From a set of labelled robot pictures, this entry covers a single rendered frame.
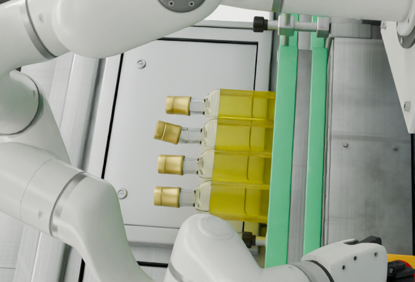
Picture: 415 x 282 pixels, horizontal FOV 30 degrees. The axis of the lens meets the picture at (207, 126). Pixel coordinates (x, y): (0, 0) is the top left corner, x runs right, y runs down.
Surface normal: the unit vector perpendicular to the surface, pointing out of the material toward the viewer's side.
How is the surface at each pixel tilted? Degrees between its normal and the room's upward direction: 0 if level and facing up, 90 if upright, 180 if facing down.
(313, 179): 90
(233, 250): 111
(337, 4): 92
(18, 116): 143
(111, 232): 160
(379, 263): 134
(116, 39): 101
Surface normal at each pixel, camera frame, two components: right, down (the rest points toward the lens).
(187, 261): -0.66, 0.13
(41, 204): -0.30, -0.01
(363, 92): -0.06, -0.42
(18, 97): 0.96, 0.04
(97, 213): 0.78, 0.03
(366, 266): 0.62, 0.04
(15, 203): -0.40, 0.29
